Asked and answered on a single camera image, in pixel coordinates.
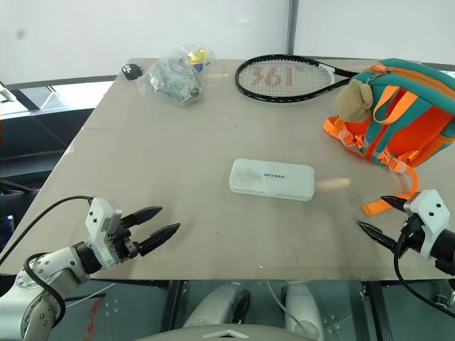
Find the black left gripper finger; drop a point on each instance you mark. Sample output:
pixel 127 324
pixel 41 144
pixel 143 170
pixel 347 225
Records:
pixel 144 215
pixel 158 238

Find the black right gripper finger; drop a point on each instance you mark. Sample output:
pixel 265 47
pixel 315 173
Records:
pixel 396 203
pixel 378 234

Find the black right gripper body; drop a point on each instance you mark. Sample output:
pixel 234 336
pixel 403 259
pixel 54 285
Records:
pixel 414 236

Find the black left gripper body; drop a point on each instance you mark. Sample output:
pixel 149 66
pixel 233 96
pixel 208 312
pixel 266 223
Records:
pixel 122 241

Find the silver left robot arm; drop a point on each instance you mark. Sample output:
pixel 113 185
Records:
pixel 53 264

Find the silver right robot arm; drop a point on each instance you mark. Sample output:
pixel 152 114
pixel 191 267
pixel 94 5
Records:
pixel 446 252

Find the teal and orange backpack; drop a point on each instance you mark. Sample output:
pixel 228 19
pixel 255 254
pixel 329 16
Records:
pixel 416 120

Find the white rectangular case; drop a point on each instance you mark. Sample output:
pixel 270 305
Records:
pixel 272 179

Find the silver rounded robot leg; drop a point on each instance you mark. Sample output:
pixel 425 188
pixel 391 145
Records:
pixel 217 305
pixel 302 309

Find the brown plush toy pendant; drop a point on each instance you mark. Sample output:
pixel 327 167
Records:
pixel 353 101

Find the grey robot torso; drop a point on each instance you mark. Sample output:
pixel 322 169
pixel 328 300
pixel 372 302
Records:
pixel 227 334

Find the clear plastic bag of parts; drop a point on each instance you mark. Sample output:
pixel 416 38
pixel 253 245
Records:
pixel 170 80

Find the small black key fob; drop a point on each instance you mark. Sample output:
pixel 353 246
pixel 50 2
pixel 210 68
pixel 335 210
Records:
pixel 131 71

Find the black tennis racket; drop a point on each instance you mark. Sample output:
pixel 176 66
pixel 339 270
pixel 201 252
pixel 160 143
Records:
pixel 249 90

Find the grey metal pole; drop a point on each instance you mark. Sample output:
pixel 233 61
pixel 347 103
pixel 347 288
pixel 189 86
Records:
pixel 292 25

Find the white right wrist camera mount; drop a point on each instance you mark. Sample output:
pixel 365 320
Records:
pixel 428 213

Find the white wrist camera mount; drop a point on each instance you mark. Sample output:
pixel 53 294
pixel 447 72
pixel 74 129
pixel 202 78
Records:
pixel 428 213
pixel 97 216

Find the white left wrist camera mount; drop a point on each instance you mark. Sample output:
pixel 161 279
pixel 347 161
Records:
pixel 97 216

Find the black table frame leg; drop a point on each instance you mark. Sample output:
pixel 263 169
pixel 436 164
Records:
pixel 373 309
pixel 176 305

